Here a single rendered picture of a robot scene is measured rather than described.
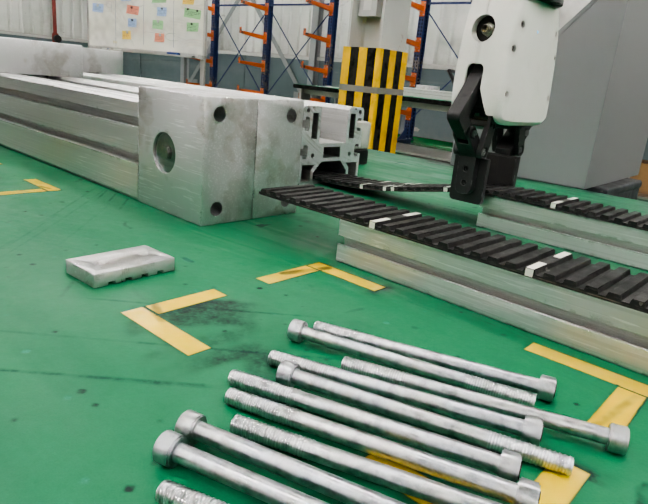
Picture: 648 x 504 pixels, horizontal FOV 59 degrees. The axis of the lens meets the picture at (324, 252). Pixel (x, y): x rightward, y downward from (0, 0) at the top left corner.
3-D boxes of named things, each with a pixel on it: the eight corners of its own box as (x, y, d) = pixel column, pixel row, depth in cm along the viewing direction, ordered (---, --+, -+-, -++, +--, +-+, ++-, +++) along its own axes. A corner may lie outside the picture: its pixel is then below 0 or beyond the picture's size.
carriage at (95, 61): (123, 90, 104) (123, 51, 102) (62, 87, 96) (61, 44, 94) (83, 83, 114) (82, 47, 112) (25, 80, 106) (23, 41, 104)
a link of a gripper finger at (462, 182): (479, 127, 46) (465, 208, 48) (497, 127, 48) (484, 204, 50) (445, 122, 48) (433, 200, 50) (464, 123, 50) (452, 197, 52)
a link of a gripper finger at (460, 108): (457, 81, 43) (460, 148, 47) (506, 48, 48) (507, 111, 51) (443, 80, 44) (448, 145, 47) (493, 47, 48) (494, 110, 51)
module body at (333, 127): (356, 179, 69) (364, 108, 67) (297, 185, 62) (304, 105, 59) (66, 109, 120) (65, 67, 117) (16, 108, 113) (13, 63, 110)
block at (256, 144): (315, 210, 52) (324, 102, 49) (200, 226, 43) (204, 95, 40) (250, 190, 57) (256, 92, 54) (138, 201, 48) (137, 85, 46)
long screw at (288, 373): (272, 388, 22) (275, 365, 21) (284, 377, 23) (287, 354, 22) (568, 489, 18) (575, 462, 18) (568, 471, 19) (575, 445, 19)
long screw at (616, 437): (623, 446, 20) (630, 422, 20) (625, 462, 19) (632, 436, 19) (347, 369, 24) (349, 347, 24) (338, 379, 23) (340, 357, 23)
